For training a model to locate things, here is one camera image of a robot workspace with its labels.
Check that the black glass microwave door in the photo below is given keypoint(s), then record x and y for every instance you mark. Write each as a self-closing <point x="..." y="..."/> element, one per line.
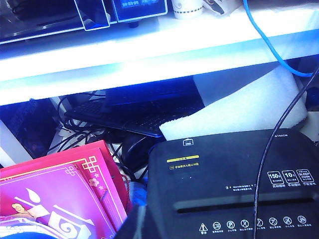
<point x="37" y="15"/>

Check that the black computer mouse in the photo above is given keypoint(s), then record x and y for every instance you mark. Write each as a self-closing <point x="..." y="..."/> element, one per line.
<point x="133" y="152"/>

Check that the white table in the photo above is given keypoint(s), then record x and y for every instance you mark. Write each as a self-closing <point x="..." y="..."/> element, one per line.
<point x="149" y="62"/>

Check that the white foam sheet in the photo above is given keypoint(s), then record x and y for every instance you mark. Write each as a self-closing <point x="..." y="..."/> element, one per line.
<point x="236" y="109"/>

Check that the black paper shredder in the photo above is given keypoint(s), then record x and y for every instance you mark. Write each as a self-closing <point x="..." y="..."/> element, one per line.
<point x="224" y="174"/>

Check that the white patterned paper cup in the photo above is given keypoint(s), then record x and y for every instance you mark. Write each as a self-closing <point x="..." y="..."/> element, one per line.
<point x="187" y="8"/>

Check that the pink patterned flat box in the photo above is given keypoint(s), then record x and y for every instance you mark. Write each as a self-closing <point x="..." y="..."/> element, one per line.
<point x="62" y="189"/>

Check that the crumpled paper packaging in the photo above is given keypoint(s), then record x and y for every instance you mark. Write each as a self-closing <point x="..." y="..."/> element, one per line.
<point x="219" y="6"/>

